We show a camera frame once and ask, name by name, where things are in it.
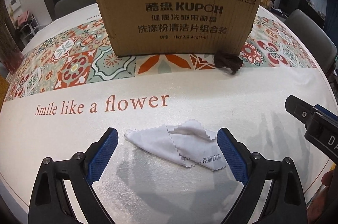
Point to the grey chair right side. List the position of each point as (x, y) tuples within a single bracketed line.
[(314, 38)]

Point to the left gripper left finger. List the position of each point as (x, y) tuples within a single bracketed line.
[(49, 202)]

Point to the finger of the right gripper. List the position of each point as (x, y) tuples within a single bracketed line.
[(302, 111), (326, 112)]

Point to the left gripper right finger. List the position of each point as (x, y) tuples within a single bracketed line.
[(285, 202)]

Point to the white shoe rack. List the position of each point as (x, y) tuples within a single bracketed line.
[(27, 25)]

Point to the person right hand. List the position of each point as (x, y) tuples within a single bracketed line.
[(317, 205)]

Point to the grey chair back left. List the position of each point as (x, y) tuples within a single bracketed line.
[(65, 7)]

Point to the brown cardboard box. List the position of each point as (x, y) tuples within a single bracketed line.
[(148, 27)]

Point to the grey chair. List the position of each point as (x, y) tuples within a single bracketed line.
[(65, 7), (314, 38)]

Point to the woven tissue box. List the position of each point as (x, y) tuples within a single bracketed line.
[(4, 86)]

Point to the brown hair scrunchie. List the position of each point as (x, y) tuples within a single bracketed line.
[(227, 61)]

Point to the white lens cloth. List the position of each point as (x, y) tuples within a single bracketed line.
[(188, 144)]

